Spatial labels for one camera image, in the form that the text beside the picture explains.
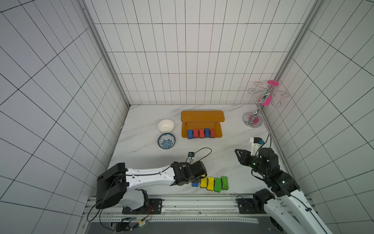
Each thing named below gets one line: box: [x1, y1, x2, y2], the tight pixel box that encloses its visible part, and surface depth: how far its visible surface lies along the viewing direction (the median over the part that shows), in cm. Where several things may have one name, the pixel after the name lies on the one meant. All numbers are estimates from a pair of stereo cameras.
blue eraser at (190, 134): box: [187, 129, 194, 140], surface depth 100 cm
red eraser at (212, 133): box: [209, 128, 216, 138], surface depth 102 cm
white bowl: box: [157, 118, 175, 134], surface depth 104 cm
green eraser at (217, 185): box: [214, 177, 222, 193], surface depth 80 cm
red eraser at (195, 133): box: [192, 128, 199, 138], surface depth 100 cm
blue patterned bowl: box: [157, 132, 176, 150], surface depth 97 cm
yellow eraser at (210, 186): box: [206, 176, 215, 192], surface depth 80 cm
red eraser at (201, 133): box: [199, 128, 206, 139], surface depth 100 cm
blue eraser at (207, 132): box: [204, 128, 210, 138], surface depth 102 cm
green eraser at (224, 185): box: [220, 175, 229, 191], surface depth 81 cm
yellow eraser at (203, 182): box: [200, 174, 207, 188], surface depth 81 cm
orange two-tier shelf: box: [180, 110, 225, 138], surface depth 100 cm
